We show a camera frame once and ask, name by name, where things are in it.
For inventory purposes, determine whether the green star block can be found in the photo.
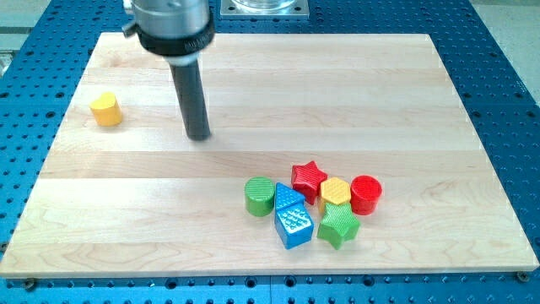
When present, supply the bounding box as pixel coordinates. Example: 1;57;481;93
316;203;360;250

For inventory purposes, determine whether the yellow heart block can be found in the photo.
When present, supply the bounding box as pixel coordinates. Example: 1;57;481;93
89;92;123;127

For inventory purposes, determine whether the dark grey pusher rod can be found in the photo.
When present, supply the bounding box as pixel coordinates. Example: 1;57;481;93
170;61;211;141

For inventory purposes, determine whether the red cylinder block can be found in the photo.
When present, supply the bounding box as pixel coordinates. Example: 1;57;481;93
350;175;382;215

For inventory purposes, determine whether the blue triangle block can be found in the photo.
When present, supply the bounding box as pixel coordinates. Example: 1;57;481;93
274;182;305;211

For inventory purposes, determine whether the red star block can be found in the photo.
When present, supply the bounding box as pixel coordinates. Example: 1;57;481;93
291;160;328;205

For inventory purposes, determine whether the yellow hexagon block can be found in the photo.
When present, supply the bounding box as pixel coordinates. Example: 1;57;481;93
318;177;351;214

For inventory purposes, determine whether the green cylinder block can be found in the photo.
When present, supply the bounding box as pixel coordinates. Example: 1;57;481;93
244;176;275;217

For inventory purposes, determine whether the blue cube block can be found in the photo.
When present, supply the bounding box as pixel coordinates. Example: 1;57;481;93
274;204;315;250

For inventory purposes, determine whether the wooden board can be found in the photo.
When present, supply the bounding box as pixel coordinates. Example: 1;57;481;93
1;33;538;278

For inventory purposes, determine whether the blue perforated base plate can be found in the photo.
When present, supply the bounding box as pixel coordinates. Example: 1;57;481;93
1;1;539;303

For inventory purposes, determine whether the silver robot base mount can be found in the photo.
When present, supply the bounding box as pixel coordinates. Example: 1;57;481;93
219;0;310;20

